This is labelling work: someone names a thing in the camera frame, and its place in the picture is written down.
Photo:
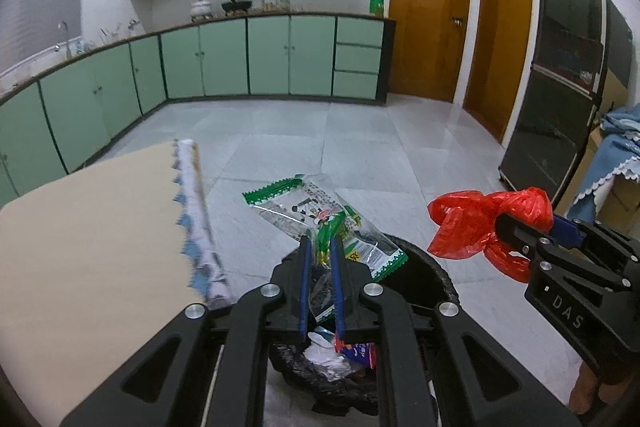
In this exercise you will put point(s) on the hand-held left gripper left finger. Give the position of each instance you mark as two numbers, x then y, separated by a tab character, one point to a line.
303	297

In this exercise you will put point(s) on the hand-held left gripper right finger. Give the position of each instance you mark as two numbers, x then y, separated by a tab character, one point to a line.
339	297

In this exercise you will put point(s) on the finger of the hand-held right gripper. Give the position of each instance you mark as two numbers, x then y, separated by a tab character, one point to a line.
567	229
517	232

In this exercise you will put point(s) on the red plastic bag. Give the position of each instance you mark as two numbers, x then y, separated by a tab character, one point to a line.
460	222

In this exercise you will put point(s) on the purple clear wrapper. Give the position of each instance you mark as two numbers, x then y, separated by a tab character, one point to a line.
360	352

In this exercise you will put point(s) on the white packet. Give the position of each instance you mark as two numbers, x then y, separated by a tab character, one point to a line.
325	357

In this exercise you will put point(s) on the clear green snack wrapper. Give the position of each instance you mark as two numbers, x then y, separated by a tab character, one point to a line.
300	207

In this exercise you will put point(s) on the black lined waste bin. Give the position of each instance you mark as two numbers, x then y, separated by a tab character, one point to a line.
432	274

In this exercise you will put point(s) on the person's right hand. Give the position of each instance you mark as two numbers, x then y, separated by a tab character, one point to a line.
586	389

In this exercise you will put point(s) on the blue cloth with white trim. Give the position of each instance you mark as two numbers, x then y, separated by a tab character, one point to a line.
620	142

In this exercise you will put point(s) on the black glass cabinet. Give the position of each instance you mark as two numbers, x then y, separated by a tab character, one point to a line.
550	107

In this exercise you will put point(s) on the floral blue-trimmed tablecloth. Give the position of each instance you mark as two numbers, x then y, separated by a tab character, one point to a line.
197	217

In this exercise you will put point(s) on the table with beige cloth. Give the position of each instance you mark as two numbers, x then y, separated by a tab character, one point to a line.
90	247

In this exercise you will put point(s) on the closed wooden door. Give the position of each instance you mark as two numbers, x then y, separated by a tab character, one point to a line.
427	12

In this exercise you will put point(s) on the green kitchen base cabinets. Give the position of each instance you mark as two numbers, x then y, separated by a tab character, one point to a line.
225	57

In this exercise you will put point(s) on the black wok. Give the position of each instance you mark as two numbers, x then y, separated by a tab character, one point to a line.
236	6

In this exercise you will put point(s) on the white cooking pot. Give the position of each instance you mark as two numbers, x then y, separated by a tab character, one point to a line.
200	8

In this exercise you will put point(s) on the steel kitchen faucet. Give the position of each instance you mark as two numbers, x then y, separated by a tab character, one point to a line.
64	34

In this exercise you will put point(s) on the wooden door in frame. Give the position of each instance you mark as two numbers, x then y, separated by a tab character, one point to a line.
497	42

